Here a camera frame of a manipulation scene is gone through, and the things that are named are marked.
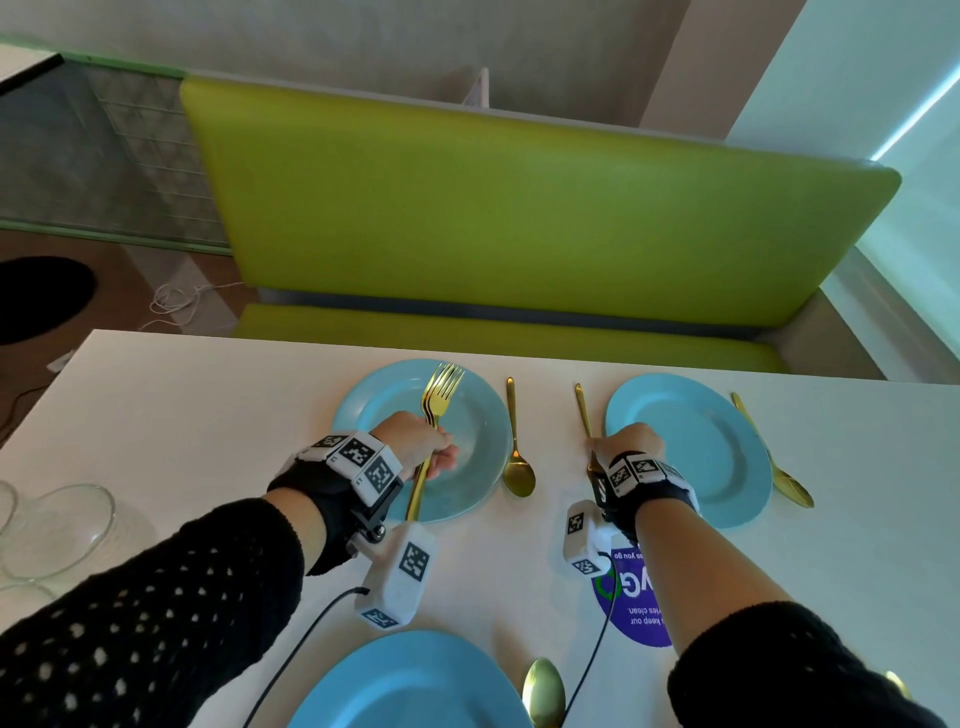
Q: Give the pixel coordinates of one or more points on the person's right hand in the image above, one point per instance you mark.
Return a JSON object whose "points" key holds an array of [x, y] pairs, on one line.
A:
{"points": [[630, 439]]}

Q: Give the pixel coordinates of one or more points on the person's left hand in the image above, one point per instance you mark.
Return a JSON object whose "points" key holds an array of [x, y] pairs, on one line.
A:
{"points": [[416, 446]]}

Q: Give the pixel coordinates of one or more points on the light blue plate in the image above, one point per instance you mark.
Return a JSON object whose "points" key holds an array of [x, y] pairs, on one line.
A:
{"points": [[472, 435], [405, 682], [690, 450]]}

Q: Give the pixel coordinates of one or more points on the clear drinking glass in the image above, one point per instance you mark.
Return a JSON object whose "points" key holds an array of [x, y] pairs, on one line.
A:
{"points": [[6, 506], [22, 596], [60, 525]]}

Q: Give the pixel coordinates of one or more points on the person's left forearm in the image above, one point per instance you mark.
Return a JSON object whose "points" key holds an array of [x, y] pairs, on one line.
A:
{"points": [[150, 615]]}

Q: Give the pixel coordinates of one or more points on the person's right forearm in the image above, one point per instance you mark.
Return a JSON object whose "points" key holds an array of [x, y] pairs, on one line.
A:
{"points": [[712, 600]]}

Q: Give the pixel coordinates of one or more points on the black right wristband with markers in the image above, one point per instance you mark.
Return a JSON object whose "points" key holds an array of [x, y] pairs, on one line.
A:
{"points": [[660, 495]]}

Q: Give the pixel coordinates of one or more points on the black wristband with markers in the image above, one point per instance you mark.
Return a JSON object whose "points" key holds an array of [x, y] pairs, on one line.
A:
{"points": [[322, 487], [660, 495]]}

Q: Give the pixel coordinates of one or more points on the black left wristband with markers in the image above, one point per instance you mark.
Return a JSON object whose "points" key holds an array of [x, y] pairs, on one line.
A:
{"points": [[322, 487]]}

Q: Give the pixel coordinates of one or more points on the round purple sticker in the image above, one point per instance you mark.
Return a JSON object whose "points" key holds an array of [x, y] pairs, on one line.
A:
{"points": [[641, 615]]}

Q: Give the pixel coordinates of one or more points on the green padded bench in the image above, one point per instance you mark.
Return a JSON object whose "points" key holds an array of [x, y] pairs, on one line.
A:
{"points": [[525, 225]]}

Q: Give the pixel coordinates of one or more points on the white window blind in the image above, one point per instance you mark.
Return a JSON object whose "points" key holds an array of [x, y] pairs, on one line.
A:
{"points": [[922, 225]]}

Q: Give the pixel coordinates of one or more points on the white chair back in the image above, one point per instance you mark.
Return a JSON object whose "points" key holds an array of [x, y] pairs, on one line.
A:
{"points": [[476, 88]]}

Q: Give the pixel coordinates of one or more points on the green framed mesh partition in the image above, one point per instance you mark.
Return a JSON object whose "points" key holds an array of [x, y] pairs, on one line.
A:
{"points": [[75, 150]]}

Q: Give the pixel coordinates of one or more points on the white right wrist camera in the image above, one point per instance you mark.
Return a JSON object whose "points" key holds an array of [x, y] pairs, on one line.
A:
{"points": [[589, 540]]}

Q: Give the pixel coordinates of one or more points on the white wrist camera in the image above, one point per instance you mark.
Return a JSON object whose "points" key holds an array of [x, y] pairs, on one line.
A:
{"points": [[589, 540], [397, 577]]}

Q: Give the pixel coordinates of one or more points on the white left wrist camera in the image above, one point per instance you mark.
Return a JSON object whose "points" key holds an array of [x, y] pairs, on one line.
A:
{"points": [[397, 577]]}

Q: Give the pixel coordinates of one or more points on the white table black pedestal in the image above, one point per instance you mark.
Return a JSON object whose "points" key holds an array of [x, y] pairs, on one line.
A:
{"points": [[37, 300]]}

